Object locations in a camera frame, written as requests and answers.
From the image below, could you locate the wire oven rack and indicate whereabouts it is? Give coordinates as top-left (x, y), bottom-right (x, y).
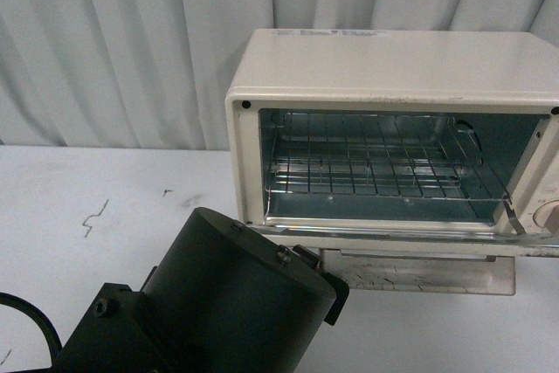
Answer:
top-left (266, 111), bottom-right (507, 202)

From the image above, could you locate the white curtain backdrop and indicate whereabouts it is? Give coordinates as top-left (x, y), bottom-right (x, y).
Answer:
top-left (1, 0), bottom-right (558, 150)

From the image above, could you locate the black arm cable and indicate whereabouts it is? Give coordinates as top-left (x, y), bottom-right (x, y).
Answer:
top-left (0, 292), bottom-right (62, 359)

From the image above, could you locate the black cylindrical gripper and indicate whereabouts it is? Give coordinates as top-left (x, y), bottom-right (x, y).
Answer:
top-left (143, 207), bottom-right (349, 372)

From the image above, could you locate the oven door with handle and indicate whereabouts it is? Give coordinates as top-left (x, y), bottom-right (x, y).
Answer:
top-left (255, 219), bottom-right (558, 295)

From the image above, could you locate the cream oven timer knob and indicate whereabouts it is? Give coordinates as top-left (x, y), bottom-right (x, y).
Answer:
top-left (533, 200), bottom-right (559, 235)

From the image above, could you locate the cream toaster oven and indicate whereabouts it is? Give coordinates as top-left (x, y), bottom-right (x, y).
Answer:
top-left (225, 29), bottom-right (558, 235)

